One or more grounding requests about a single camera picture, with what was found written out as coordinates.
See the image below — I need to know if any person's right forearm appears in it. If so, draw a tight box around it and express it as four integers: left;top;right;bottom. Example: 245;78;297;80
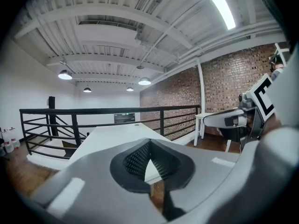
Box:
263;112;283;137

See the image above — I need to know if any long fluorescent ceiling light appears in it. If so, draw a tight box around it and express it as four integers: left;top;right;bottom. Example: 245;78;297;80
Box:
198;0;236;31

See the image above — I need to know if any clear plastic water bottle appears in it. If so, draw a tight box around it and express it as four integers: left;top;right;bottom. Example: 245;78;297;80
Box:
3;129;14;154
10;126;21;148

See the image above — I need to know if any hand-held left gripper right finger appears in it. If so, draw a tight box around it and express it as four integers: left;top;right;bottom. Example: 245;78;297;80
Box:
149;138;242;221

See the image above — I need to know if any small white table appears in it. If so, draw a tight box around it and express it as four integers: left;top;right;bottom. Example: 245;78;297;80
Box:
194;112;232;153

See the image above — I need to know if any long white table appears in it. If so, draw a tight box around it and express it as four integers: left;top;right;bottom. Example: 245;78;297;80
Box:
59;122;173;197

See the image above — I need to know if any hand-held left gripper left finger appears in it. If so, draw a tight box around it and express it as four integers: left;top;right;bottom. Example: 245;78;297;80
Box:
30;138;165;222

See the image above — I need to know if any black speaker post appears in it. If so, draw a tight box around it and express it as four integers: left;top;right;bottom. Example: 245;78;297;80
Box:
48;96;58;137

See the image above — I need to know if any white metal frame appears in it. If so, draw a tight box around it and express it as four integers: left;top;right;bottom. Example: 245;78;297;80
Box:
274;42;288;68

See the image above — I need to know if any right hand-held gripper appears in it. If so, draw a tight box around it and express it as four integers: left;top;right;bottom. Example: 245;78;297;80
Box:
202;73;277;150

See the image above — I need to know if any black wall panel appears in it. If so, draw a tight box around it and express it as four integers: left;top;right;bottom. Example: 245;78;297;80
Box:
114;112;136;124

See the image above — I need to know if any black metal railing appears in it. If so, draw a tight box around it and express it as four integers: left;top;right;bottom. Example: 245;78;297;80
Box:
19;105;201;160

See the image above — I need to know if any person's head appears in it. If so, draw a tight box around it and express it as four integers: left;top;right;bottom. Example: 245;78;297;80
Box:
268;54;286;82

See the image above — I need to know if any white support column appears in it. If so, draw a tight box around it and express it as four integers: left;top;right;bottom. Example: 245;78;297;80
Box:
197;57;206;114

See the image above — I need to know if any large dome pendant lamp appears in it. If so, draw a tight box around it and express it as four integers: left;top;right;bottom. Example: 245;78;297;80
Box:
57;69;73;80
137;77;152;86

